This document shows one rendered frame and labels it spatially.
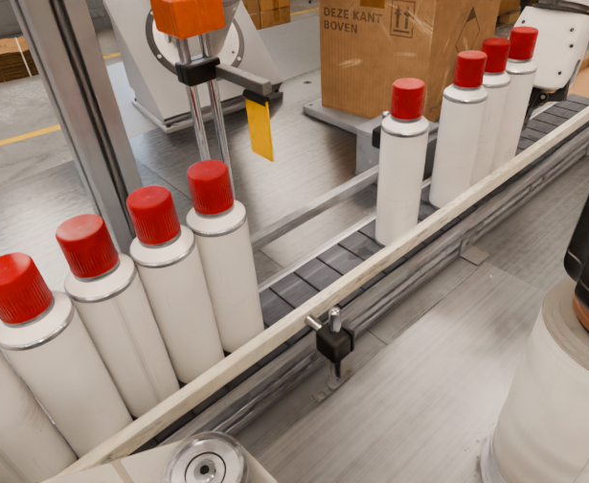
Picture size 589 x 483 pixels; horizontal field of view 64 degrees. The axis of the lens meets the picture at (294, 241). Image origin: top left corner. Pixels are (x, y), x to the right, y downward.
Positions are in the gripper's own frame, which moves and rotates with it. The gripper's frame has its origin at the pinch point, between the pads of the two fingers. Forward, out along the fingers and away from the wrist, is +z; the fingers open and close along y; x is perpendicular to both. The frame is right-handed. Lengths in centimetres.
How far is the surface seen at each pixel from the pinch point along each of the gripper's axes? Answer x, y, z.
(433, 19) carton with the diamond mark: -1.1, -18.8, -11.2
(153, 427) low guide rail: -60, 5, 26
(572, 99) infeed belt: 28.5, -2.7, -3.7
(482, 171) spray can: -10.8, 2.4, 6.6
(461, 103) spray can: -21.5, 1.6, -2.2
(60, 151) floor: 20, -259, 93
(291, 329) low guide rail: -45.3, 4.6, 20.4
